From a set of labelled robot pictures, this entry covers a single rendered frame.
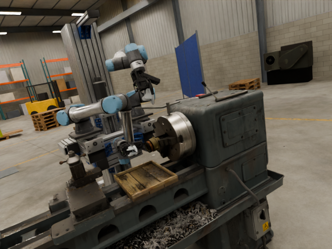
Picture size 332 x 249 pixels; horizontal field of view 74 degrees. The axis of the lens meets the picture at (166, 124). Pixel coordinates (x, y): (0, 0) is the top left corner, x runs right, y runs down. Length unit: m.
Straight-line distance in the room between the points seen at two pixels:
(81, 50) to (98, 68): 0.20
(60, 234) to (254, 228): 1.32
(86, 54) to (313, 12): 10.14
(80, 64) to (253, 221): 1.84
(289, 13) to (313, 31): 1.26
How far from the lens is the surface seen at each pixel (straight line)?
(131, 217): 1.36
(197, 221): 1.51
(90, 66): 2.09
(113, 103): 1.48
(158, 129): 1.46
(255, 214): 1.85
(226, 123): 1.48
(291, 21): 11.48
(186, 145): 1.37
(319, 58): 11.25
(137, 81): 1.24
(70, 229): 1.21
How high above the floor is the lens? 1.53
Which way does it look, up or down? 14 degrees down
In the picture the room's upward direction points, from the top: 11 degrees counter-clockwise
